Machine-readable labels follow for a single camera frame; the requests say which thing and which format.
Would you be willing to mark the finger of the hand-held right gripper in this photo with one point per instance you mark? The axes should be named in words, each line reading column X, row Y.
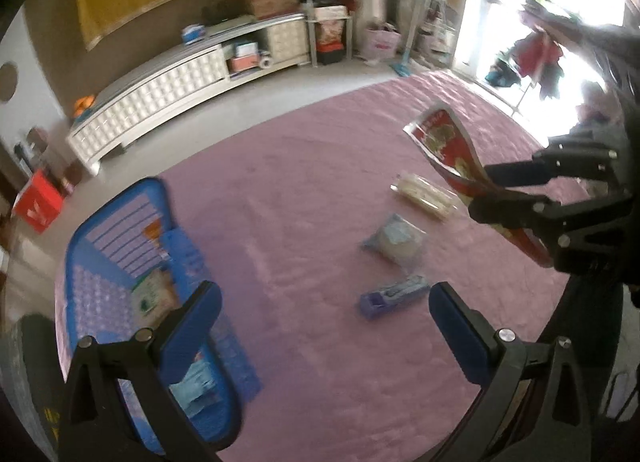
column 505, row 209
column 520, row 173

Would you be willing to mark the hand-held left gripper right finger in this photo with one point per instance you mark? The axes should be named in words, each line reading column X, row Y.
column 460, row 337

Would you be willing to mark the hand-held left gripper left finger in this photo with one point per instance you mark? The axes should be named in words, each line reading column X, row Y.
column 192, row 332

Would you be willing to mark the red snack packet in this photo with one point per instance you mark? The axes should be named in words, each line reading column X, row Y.
column 445, row 142

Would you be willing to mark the orange snack packet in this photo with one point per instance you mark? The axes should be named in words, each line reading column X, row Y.
column 153, row 236

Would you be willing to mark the blue plastic basket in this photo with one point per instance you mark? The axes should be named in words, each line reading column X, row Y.
column 115, row 232

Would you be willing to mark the green white snack packet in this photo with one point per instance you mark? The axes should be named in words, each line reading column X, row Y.
column 152, row 297

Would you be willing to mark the clear wafer packet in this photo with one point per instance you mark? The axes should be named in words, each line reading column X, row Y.
column 425, row 194

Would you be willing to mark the small blue purple box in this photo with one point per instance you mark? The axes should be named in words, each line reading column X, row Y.
column 390, row 294

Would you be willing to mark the pale blue snack packet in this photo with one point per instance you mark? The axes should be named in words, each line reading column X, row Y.
column 395, row 242

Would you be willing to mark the hanging clothes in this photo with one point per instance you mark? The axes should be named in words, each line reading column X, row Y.
column 540, row 55

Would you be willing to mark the mop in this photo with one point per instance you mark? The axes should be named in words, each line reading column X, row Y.
column 407, row 42

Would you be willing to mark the white plastic bag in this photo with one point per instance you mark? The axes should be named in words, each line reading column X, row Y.
column 381, row 42

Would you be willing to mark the red cardboard box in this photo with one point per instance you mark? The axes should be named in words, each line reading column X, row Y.
column 37, row 202

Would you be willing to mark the white tufted TV cabinet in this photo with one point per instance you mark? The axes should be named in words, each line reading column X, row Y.
column 165, row 87

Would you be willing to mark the white metal rack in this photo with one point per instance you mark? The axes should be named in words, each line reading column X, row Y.
column 330, row 12

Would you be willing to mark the bowl of oranges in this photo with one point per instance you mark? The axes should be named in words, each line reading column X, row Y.
column 84, row 105

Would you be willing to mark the orange box in cabinet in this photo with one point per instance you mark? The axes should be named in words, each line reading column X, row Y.
column 244, row 64

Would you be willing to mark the white tape roll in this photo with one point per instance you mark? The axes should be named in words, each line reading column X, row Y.
column 265, row 61

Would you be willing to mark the blue tissue box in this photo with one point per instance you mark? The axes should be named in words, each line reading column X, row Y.
column 193, row 33

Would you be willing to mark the brown cardboard box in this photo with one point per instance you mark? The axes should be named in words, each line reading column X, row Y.
column 272, row 1

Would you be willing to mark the round brown wall decor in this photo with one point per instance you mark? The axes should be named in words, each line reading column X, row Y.
column 6, row 81

